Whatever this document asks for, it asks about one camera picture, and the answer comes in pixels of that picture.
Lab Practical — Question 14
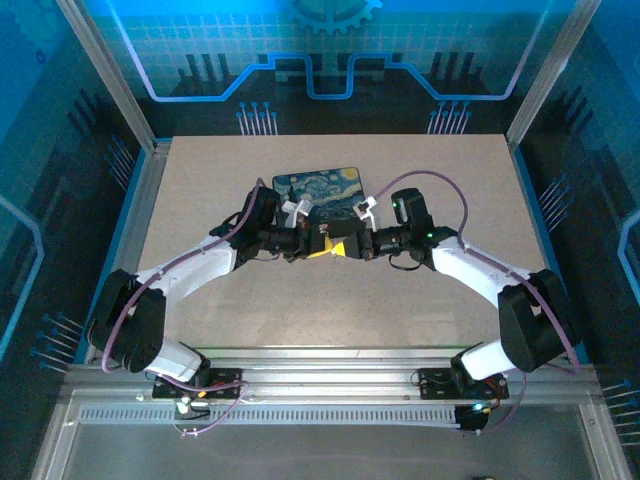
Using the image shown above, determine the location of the aluminium cross rail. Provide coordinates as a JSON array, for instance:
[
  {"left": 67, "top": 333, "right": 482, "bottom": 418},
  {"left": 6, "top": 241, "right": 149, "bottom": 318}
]
[{"left": 62, "top": 346, "right": 601, "bottom": 401}]

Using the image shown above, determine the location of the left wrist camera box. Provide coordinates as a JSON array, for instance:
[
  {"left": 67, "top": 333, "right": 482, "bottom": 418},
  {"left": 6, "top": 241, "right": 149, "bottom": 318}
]
[{"left": 281, "top": 198, "right": 315, "bottom": 227}]

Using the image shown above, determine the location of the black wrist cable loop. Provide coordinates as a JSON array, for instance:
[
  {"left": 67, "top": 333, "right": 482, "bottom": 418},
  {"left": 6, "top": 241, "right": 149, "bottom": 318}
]
[{"left": 388, "top": 253, "right": 422, "bottom": 274}]

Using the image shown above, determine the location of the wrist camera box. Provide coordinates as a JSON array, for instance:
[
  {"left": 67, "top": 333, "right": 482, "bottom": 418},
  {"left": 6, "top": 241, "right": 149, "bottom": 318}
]
[
  {"left": 352, "top": 195, "right": 381, "bottom": 232},
  {"left": 281, "top": 198, "right": 315, "bottom": 227}
]

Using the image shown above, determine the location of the slotted grey cable duct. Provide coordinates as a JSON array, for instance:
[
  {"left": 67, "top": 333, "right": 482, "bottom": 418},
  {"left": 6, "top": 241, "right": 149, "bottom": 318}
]
[{"left": 78, "top": 407, "right": 461, "bottom": 427}]

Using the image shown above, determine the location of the grey metal base panel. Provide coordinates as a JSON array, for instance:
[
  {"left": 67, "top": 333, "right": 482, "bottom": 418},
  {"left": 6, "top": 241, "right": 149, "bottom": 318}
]
[{"left": 29, "top": 389, "right": 634, "bottom": 480}]

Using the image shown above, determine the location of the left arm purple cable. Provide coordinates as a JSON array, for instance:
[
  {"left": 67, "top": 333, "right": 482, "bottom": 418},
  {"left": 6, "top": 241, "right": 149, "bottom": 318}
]
[{"left": 101, "top": 177, "right": 250, "bottom": 440}]

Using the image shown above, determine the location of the blue side rail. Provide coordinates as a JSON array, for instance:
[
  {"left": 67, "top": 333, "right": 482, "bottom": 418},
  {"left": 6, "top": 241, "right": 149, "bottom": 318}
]
[{"left": 509, "top": 144, "right": 576, "bottom": 364}]

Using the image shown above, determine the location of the aluminium side rail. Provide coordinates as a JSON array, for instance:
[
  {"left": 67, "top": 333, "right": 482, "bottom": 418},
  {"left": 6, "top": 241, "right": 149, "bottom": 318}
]
[{"left": 82, "top": 139, "right": 174, "bottom": 364}]

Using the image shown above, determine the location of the aluminium frame post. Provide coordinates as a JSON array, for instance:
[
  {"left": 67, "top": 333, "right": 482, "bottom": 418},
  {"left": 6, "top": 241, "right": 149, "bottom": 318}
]
[
  {"left": 506, "top": 0, "right": 604, "bottom": 149},
  {"left": 55, "top": 0, "right": 160, "bottom": 154}
]

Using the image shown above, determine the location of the white cable connector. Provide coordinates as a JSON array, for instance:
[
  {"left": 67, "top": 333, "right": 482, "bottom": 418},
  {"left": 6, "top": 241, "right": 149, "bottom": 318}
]
[{"left": 173, "top": 391, "right": 211, "bottom": 421}]

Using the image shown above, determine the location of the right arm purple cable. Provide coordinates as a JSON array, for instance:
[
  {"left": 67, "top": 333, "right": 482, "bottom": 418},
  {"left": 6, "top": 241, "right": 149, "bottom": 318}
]
[{"left": 369, "top": 169, "right": 584, "bottom": 434}]

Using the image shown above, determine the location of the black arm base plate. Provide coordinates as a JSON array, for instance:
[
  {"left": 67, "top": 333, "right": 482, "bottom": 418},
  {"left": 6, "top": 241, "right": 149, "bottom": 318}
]
[
  {"left": 151, "top": 367, "right": 245, "bottom": 401},
  {"left": 416, "top": 367, "right": 511, "bottom": 401}
]

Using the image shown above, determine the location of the starry night print box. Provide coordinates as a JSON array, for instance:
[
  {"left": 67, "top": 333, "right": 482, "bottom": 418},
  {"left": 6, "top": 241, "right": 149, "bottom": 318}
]
[{"left": 271, "top": 166, "right": 362, "bottom": 239}]

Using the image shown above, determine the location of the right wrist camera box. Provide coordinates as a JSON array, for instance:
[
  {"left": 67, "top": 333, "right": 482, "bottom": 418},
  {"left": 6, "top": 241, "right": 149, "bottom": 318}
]
[{"left": 352, "top": 195, "right": 381, "bottom": 232}]

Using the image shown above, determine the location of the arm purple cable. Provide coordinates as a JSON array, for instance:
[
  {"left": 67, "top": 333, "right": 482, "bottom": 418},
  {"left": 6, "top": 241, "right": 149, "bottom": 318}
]
[
  {"left": 101, "top": 177, "right": 250, "bottom": 440},
  {"left": 369, "top": 169, "right": 584, "bottom": 434}
]

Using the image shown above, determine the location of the black controller box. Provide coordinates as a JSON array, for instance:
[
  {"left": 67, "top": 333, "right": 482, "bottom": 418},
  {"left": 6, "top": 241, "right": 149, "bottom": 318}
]
[{"left": 453, "top": 402, "right": 490, "bottom": 435}]

